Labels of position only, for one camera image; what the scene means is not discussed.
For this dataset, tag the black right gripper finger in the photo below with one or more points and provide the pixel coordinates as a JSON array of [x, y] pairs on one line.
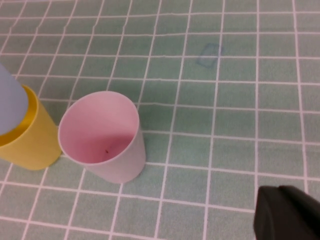
[[285, 215]]

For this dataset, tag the pink plastic cup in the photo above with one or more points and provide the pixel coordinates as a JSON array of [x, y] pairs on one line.
[[100, 125]]

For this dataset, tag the light blue plastic cup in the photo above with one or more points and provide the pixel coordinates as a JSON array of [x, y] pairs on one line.
[[11, 105]]

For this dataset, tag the green white grid tablecloth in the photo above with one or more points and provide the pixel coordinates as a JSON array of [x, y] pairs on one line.
[[225, 112]]

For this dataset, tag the yellow plastic cup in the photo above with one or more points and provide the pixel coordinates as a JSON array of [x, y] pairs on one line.
[[32, 150]]

